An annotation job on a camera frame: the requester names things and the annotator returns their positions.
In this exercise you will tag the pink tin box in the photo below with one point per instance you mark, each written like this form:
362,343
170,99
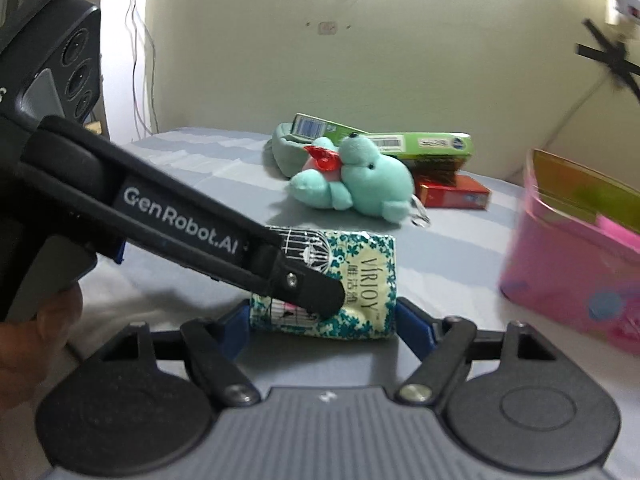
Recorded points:
545,260

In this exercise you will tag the floral tissue pack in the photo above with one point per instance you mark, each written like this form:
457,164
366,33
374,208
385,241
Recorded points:
367,280

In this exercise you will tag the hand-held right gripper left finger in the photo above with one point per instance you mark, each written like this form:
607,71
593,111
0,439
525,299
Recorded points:
242,327

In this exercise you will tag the small wall sticker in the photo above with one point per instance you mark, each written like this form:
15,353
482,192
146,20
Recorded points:
327,27

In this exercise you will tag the teal plush toy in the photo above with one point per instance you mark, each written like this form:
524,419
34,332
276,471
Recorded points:
370,175

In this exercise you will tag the grey striped bed sheet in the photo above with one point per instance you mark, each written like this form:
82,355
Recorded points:
200,170

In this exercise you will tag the black tape cross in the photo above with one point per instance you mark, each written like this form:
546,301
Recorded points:
612,57

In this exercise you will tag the red and gold box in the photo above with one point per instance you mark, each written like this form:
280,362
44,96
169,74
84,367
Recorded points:
455,194

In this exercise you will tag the long green box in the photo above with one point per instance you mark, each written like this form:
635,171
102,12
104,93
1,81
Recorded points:
425,144

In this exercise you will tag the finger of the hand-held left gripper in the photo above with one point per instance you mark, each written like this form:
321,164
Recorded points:
310,290

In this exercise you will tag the dark patterned box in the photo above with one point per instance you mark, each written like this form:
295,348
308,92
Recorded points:
435,170

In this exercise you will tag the person's left hand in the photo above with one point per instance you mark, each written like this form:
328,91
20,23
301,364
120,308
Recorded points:
40,350

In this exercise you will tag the grey-green plush slipper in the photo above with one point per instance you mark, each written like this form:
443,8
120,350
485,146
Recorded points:
285,152

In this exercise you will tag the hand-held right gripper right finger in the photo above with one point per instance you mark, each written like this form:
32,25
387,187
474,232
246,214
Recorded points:
412,325

